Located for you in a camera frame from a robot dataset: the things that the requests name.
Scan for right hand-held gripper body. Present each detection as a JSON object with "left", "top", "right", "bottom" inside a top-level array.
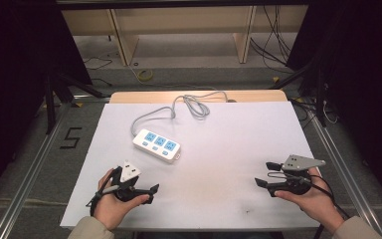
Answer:
[{"left": 267, "top": 153, "right": 327, "bottom": 197}]

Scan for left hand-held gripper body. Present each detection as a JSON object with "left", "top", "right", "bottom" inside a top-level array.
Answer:
[{"left": 110, "top": 159, "right": 144, "bottom": 203}]

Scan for white power strip blue sockets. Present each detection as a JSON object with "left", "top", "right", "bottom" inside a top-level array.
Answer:
[{"left": 131, "top": 127, "right": 182, "bottom": 164}]

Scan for person's left hand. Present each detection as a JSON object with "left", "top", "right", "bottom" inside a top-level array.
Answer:
[{"left": 94, "top": 167, "right": 151, "bottom": 231}]

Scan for person's right hand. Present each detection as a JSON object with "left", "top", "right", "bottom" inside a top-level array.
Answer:
[{"left": 274, "top": 167, "right": 345, "bottom": 234}]

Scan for black metal stand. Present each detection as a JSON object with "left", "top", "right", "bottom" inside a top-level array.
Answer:
[
  {"left": 44, "top": 72, "right": 104, "bottom": 135},
  {"left": 270, "top": 59, "right": 328, "bottom": 128}
]

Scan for black curtain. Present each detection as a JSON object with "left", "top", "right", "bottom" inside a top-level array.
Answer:
[
  {"left": 0, "top": 0, "right": 94, "bottom": 208},
  {"left": 286, "top": 0, "right": 382, "bottom": 220}
]

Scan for beige wooden shelf unit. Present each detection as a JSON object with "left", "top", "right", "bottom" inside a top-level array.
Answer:
[{"left": 61, "top": 4, "right": 310, "bottom": 67}]

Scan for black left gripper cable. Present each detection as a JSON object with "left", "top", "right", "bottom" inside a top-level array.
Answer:
[{"left": 86, "top": 166, "right": 122, "bottom": 217}]

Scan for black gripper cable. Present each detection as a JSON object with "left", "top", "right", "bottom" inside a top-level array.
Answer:
[
  {"left": 267, "top": 171, "right": 351, "bottom": 239},
  {"left": 86, "top": 166, "right": 122, "bottom": 217}
]

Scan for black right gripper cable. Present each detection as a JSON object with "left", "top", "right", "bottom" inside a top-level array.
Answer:
[{"left": 267, "top": 171, "right": 351, "bottom": 239}]

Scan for aluminium floor rail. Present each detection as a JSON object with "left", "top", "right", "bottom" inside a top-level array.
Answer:
[
  {"left": 0, "top": 102, "right": 73, "bottom": 239},
  {"left": 307, "top": 109, "right": 382, "bottom": 239}
]

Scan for thin white cable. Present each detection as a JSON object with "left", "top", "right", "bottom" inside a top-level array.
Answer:
[{"left": 322, "top": 99, "right": 340, "bottom": 124}]

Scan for grey power strip cable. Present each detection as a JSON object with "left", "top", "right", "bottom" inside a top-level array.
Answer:
[{"left": 130, "top": 91, "right": 230, "bottom": 137}]

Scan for bundle of black floor cables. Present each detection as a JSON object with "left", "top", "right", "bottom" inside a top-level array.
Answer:
[{"left": 249, "top": 5, "right": 295, "bottom": 75}]

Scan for thin black floor cable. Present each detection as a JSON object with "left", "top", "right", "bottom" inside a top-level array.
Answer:
[{"left": 83, "top": 56, "right": 114, "bottom": 71}]

